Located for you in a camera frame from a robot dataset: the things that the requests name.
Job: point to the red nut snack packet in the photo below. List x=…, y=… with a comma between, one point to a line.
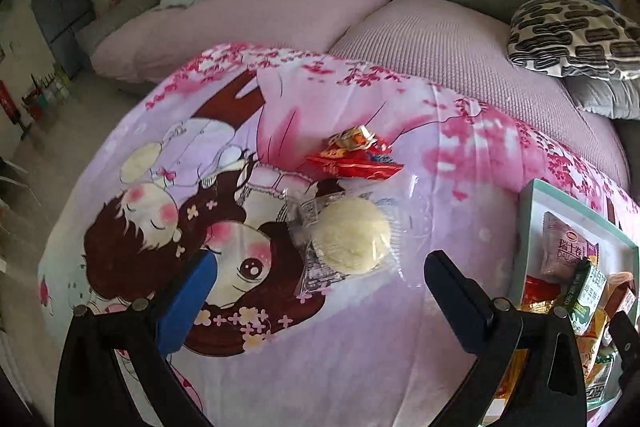
x=360, y=162

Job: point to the red and white snack packet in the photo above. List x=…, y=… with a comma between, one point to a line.
x=622, y=302

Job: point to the pink cartoon printed blanket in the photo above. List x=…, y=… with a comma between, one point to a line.
x=350, y=357

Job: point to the red fire extinguisher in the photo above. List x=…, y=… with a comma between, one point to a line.
x=6, y=102

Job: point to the teal shallow box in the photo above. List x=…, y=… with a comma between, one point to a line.
x=535, y=207

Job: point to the pink swiss roll packet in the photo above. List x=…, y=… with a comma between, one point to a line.
x=565, y=247

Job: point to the pink ribbed seat cover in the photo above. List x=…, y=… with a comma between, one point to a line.
x=240, y=22
x=450, y=52

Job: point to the green and white small carton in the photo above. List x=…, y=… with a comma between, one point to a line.
x=590, y=292

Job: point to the black and white patterned pillow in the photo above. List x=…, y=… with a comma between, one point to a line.
x=575, y=32

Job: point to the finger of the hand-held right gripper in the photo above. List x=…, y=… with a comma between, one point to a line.
x=627, y=342

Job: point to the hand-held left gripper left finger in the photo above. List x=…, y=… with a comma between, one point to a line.
x=187, y=302

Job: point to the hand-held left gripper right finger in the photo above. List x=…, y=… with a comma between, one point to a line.
x=455, y=302

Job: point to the round white bun packet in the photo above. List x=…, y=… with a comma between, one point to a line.
x=350, y=232

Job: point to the blue cabinet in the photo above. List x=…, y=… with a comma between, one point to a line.
x=60, y=17

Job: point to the dark grey pillow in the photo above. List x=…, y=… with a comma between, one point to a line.
x=610, y=97

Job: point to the colourful small chairs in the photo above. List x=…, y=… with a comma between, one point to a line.
x=47, y=92

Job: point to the orange and white roll packet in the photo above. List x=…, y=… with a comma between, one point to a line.
x=590, y=342

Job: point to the black white green snack packet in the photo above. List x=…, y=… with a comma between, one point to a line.
x=600, y=387

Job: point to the red patterned cake packet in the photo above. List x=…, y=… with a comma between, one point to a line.
x=540, y=289

